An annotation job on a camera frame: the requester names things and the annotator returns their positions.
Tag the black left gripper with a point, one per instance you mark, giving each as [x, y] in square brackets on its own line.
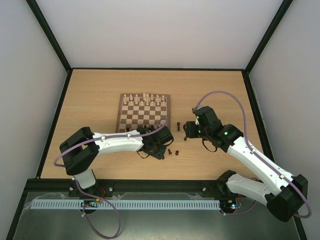
[159, 155]

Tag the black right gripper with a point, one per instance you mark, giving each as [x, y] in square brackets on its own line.
[188, 129]

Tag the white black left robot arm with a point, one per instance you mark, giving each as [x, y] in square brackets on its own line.
[79, 150]

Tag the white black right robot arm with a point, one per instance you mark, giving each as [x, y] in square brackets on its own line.
[279, 190]

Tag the wooden chess board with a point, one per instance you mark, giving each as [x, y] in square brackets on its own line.
[141, 115]

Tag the black aluminium frame rail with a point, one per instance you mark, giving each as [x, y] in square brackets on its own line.
[114, 187]

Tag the white slotted cable duct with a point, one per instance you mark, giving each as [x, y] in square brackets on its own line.
[77, 204]

